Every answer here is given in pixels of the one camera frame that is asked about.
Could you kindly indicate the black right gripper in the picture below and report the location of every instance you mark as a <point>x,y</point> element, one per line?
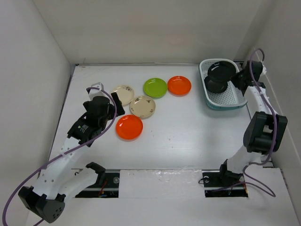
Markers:
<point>234,76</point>

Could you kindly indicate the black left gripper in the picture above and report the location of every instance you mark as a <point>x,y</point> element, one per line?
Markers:
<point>121,112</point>

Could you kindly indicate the beige plate with red stamps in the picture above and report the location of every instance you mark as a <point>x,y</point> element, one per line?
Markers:
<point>143,106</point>

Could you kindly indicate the black plate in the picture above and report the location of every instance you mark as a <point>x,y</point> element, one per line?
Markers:
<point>221,71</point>

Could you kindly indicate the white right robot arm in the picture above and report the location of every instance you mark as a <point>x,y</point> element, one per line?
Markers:
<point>265,130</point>

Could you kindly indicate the orange plate near left arm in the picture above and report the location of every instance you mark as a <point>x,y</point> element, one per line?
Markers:
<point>129,127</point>

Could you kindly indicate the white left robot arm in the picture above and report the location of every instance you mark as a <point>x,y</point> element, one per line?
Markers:
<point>48,195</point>

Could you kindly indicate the white perforated plastic bin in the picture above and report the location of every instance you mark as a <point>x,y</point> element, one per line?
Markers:
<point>232,98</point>

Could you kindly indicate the cream plate with leaf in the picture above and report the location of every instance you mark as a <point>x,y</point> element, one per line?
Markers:
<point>125,93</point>

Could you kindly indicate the orange plate near green plate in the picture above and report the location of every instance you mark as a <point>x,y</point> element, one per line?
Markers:
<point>179,85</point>

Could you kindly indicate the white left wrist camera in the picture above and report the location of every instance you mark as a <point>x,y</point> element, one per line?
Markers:
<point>96,90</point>

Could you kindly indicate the black metal base rail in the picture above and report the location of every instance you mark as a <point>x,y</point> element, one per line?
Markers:
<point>159,184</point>

